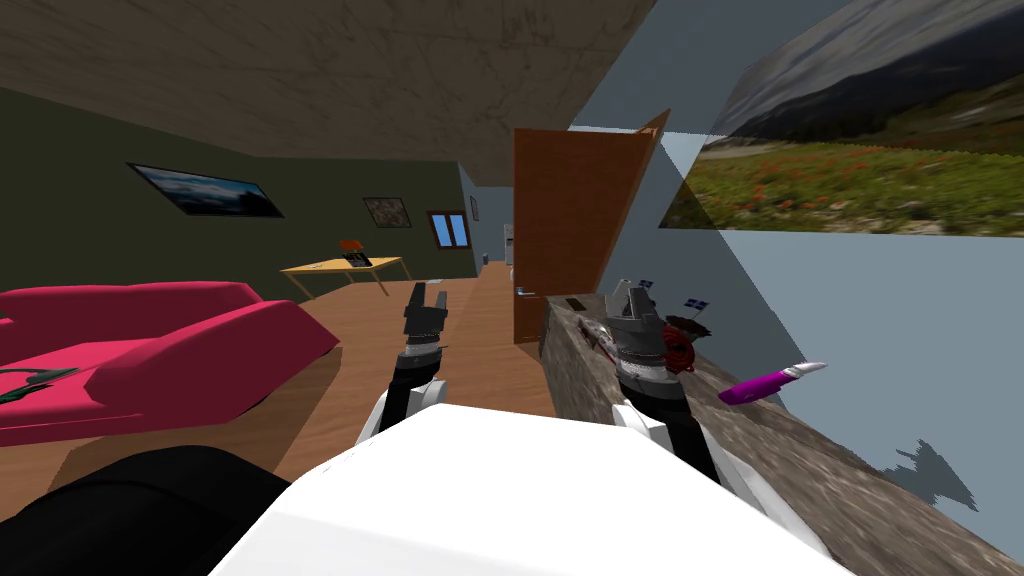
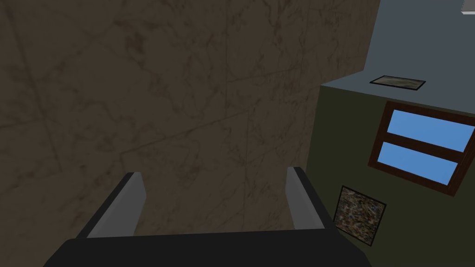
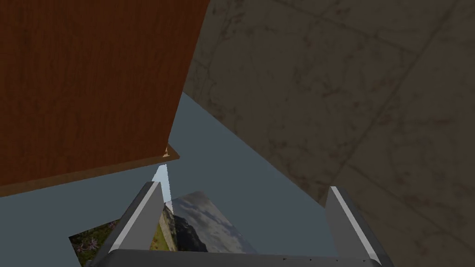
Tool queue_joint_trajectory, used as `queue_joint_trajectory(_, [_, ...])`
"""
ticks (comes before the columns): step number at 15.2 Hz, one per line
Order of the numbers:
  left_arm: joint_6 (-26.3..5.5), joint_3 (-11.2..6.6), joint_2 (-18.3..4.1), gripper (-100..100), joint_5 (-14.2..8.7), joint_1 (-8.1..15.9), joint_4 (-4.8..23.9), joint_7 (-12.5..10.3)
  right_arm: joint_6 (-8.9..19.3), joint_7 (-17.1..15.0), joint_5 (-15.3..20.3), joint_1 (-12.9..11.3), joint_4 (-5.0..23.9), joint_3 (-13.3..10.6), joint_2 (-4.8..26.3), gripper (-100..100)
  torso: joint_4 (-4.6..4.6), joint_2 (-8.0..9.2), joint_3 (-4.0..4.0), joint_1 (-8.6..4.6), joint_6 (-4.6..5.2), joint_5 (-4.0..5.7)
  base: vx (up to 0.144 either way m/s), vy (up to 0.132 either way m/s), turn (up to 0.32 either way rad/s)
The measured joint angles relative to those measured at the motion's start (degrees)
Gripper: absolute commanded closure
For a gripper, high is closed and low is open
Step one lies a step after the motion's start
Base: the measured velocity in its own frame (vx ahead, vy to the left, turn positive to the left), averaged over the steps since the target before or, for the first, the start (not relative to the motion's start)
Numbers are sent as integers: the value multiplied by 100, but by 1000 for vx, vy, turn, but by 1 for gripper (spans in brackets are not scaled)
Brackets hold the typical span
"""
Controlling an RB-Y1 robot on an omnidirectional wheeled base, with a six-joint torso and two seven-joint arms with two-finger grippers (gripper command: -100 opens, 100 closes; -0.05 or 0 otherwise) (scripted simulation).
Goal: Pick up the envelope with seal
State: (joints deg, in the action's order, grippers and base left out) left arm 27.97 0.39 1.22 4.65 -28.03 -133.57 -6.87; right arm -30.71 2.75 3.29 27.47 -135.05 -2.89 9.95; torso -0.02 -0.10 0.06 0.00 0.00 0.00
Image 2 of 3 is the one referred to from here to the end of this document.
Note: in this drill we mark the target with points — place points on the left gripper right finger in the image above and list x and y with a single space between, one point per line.
305 207

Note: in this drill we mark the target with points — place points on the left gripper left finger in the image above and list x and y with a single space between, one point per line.
118 211

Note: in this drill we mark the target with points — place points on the brown framed window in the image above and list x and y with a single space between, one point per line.
423 146

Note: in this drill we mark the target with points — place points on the speckled brown wall picture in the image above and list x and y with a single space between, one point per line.
359 215

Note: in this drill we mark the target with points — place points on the grey framed wall picture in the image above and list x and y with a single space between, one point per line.
397 82

